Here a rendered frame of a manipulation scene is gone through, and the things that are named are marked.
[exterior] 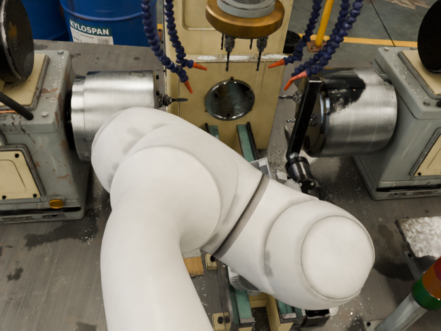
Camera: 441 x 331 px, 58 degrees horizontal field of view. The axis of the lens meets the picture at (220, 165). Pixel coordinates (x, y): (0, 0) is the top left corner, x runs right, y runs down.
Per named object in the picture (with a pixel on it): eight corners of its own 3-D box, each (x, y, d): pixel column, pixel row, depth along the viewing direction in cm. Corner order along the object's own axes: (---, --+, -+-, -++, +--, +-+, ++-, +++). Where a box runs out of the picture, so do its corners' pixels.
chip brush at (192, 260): (174, 214, 114) (174, 212, 114) (191, 211, 115) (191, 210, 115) (185, 279, 101) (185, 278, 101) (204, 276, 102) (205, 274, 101)
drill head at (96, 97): (48, 125, 119) (24, 52, 101) (171, 121, 124) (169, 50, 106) (33, 191, 102) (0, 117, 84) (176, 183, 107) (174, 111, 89)
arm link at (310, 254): (342, 238, 49) (252, 181, 49) (418, 232, 34) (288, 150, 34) (300, 318, 46) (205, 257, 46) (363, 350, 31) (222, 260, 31)
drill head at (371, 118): (264, 118, 128) (278, 50, 110) (382, 114, 134) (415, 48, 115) (282, 177, 111) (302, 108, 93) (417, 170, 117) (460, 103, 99)
